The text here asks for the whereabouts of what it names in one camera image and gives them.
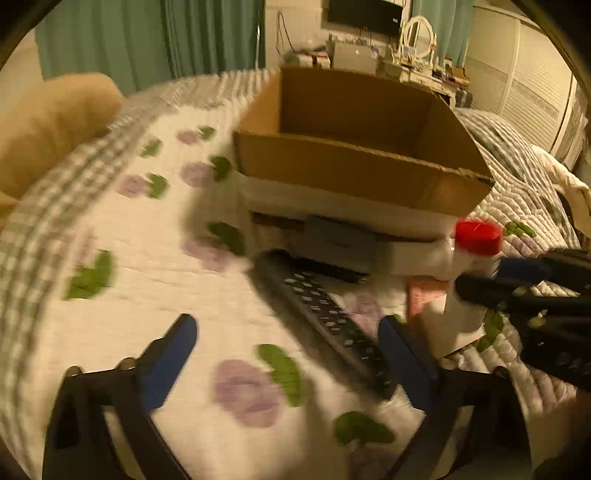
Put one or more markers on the brown cardboard box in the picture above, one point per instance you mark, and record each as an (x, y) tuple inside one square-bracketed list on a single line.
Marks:
[(353, 147)]

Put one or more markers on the white bottle red cap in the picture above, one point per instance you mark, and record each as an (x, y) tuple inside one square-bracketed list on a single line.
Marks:
[(456, 319)]

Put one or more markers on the pink rose patterned box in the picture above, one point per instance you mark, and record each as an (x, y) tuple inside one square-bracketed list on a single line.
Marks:
[(422, 290)]

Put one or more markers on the beige pillow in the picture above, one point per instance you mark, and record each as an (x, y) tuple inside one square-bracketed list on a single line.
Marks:
[(49, 123)]

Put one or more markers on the white louvered wardrobe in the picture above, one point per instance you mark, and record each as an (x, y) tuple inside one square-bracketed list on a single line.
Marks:
[(517, 73)]

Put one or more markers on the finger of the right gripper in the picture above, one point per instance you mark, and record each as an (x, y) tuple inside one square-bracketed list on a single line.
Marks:
[(502, 296), (568, 268)]

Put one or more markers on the green curtain left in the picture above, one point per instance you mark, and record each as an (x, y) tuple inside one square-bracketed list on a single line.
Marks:
[(142, 43)]

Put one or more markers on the black remote control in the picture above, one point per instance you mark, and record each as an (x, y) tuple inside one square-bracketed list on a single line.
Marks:
[(301, 291)]

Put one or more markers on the white floral quilted mat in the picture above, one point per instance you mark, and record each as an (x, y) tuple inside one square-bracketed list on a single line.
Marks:
[(260, 396)]

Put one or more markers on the white dressing table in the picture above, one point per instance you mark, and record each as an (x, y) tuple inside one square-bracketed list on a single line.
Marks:
[(451, 94)]

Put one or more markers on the grey checkered bedsheet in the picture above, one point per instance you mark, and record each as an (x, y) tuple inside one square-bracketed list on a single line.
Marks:
[(33, 242)]

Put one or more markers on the green curtain right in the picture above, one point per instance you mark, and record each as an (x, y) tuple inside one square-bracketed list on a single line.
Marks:
[(451, 21)]

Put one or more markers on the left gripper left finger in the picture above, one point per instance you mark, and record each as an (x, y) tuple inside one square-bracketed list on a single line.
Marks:
[(78, 444)]

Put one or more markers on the white crumpled blanket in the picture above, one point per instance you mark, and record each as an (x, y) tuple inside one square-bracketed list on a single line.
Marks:
[(576, 192)]

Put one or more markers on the small silver fridge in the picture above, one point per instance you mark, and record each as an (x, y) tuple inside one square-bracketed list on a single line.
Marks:
[(352, 57)]

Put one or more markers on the black wall television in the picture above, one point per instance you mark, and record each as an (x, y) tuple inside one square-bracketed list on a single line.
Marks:
[(374, 16)]

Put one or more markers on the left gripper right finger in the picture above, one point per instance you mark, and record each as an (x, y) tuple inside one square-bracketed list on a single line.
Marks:
[(496, 445)]

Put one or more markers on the white oval vanity mirror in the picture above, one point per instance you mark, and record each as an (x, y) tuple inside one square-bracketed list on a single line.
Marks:
[(419, 39)]

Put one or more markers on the green curtain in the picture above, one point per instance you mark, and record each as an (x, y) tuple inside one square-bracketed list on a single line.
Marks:
[(142, 43), (451, 21)]

